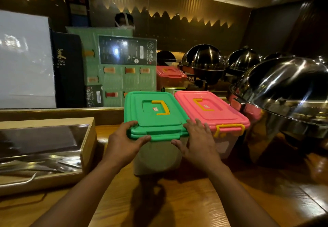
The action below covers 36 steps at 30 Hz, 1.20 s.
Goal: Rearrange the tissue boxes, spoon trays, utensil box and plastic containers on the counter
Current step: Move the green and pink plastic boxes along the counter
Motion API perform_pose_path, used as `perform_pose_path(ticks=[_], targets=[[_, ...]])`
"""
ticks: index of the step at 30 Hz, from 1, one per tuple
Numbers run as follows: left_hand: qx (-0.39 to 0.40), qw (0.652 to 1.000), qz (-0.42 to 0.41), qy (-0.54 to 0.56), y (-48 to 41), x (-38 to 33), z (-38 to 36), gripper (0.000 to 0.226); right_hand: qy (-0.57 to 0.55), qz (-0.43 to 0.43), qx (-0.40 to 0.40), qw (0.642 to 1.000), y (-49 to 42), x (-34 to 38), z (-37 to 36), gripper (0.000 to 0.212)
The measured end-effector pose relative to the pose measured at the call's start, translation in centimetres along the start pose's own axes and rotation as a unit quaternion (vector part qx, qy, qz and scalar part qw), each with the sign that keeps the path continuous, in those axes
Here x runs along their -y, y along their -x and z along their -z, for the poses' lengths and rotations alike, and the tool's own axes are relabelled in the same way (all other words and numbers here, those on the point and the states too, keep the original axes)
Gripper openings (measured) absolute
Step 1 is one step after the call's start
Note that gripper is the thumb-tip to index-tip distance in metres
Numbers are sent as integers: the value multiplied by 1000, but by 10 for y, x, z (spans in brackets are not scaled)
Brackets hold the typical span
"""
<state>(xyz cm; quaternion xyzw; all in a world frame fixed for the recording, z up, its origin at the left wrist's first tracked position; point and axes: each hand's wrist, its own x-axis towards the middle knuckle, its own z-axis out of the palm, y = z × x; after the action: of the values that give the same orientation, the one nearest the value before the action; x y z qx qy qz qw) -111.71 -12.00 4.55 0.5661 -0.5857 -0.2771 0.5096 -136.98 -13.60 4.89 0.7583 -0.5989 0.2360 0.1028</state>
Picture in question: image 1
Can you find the person's left hand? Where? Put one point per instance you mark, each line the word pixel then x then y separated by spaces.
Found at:
pixel 120 147

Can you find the dark framed wall poster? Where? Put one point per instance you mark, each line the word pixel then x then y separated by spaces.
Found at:
pixel 77 4

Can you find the black menu book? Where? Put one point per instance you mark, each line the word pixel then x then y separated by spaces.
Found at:
pixel 69 80

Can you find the small dark label card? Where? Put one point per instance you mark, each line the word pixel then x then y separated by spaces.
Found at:
pixel 93 96

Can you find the person's right hand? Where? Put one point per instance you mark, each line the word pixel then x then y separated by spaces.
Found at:
pixel 200 150

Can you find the pink lid plastic container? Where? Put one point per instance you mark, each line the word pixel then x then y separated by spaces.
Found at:
pixel 217 116

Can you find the person's left forearm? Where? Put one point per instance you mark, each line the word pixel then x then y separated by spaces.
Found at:
pixel 82 196

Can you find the green lid plastic container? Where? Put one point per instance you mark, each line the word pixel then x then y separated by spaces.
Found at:
pixel 138 116

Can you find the dark laminated menu card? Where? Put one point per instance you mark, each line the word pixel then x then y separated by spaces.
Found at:
pixel 123 52

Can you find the green drinks menu board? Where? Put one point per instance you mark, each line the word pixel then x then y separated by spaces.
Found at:
pixel 115 80

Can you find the gold-trimmed wooden counter ledge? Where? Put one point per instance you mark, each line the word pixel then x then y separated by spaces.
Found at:
pixel 77 116

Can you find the person's right forearm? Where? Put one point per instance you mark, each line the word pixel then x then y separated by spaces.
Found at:
pixel 238 198

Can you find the large steel dome chafing dish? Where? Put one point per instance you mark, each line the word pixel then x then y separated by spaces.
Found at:
pixel 287 91

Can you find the white laminated board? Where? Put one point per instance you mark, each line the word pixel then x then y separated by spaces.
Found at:
pixel 25 68

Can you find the pile of metal serving spoons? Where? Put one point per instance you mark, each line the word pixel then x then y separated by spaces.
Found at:
pixel 38 168

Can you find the wooden cutlery box clear lid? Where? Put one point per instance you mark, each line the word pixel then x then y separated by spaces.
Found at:
pixel 88 142

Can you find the pink-lid orange tub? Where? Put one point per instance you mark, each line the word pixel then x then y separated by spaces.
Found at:
pixel 170 79

